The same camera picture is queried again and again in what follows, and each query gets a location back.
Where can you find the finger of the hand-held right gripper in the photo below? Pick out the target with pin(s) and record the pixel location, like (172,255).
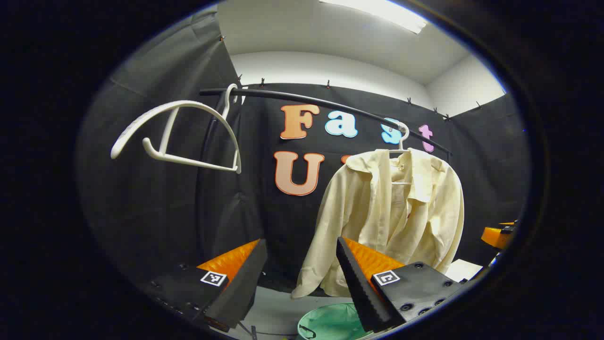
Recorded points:
(495,236)

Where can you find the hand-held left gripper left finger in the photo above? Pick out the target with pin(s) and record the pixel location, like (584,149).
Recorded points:
(243,283)

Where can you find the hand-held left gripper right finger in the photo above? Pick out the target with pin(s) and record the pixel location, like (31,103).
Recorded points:
(354,278)

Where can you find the green laundry hamper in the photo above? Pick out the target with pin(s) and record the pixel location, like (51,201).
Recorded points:
(330,323)

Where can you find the cream button shirt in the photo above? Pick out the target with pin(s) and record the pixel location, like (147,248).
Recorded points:
(358,212)

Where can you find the white plastic shirt hanger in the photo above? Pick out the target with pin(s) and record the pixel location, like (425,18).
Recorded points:
(402,141)

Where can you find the black clothes rack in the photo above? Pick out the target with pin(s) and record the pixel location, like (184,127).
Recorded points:
(306,100)

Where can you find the empty white plastic hanger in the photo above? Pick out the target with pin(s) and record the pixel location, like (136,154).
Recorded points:
(188,105)

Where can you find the black backdrop cloth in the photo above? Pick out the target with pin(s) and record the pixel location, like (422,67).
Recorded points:
(155,212)

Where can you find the ceiling light panel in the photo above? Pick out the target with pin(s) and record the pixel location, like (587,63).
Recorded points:
(377,9)

